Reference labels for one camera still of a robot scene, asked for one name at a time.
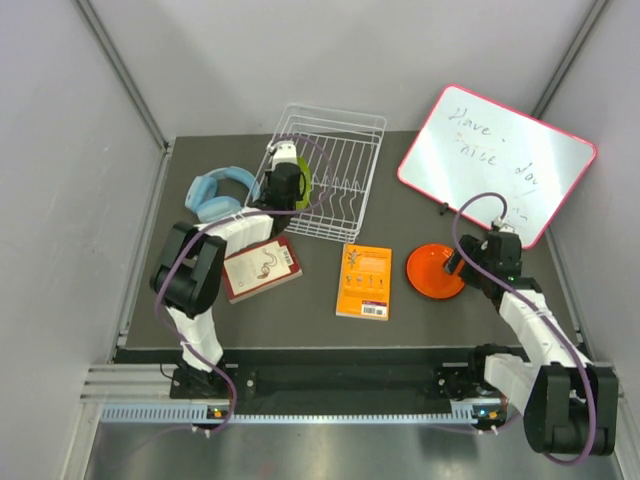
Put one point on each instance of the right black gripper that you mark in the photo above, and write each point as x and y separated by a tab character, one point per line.
472	248

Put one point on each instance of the orange plastic plate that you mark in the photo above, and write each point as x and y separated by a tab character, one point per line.
426	274

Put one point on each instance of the lime green plastic plate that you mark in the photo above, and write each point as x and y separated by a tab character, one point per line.
305	184

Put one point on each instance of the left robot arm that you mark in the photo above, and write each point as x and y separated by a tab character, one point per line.
190	271

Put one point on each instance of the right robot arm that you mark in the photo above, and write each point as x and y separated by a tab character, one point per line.
569	405

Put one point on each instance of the red and white book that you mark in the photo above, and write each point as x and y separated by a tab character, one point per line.
259	268

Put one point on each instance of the light blue headphones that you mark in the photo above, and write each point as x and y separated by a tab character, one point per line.
203	200

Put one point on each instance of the orange paperback book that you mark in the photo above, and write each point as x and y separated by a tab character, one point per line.
364	289

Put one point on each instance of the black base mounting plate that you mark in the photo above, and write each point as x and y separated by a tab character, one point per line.
441	372

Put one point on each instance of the pink framed whiteboard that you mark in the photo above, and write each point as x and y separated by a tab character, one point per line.
482	158

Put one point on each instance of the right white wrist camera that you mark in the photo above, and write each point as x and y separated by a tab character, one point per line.
498	224

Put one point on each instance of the white wire dish rack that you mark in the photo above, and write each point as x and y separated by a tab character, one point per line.
341	148

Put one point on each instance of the grey slotted cable duct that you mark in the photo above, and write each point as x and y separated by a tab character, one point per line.
458	414

